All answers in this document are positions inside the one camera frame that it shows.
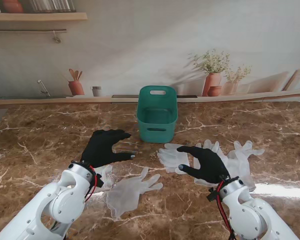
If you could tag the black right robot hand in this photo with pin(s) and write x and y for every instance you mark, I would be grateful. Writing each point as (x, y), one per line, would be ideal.
(210, 165)

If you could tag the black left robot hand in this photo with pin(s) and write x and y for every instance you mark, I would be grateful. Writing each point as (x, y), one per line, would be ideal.
(100, 147)

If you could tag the translucent white disposable glove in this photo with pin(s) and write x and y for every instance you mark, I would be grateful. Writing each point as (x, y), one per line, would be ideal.
(215, 147)
(107, 177)
(130, 192)
(242, 165)
(170, 157)

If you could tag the green plastic basket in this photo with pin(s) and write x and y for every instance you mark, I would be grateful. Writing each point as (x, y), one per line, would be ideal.
(157, 132)

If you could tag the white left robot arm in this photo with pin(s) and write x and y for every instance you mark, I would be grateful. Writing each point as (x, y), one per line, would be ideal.
(52, 207)

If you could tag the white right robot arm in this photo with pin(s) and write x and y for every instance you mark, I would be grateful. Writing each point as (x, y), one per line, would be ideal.
(250, 217)

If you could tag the terracotta pot with wooden utensils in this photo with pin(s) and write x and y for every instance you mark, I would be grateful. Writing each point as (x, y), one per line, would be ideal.
(76, 87)

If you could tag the row of glass jars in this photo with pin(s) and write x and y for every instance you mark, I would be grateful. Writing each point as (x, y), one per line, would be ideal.
(52, 5)

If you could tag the terracotta jar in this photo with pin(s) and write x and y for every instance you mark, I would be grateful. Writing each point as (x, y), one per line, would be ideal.
(13, 6)

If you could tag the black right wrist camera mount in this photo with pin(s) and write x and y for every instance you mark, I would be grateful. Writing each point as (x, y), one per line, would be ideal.
(212, 196)

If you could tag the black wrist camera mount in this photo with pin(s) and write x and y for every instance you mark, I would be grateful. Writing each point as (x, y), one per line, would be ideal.
(212, 196)
(98, 180)

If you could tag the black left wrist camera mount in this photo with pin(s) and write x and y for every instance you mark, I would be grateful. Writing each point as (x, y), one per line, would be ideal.
(98, 180)

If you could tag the metal hanging rail with hook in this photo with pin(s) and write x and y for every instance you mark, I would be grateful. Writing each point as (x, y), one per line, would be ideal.
(27, 30)

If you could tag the light wooden wall shelf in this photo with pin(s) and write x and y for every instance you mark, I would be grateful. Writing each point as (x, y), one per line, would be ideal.
(40, 17)

